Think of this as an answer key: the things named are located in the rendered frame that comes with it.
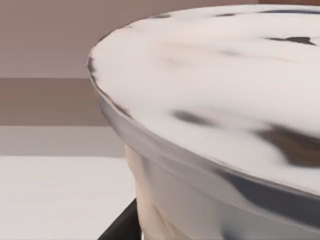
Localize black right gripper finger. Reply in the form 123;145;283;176
96;197;143;240

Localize white cup with lid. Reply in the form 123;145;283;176
86;4;320;240

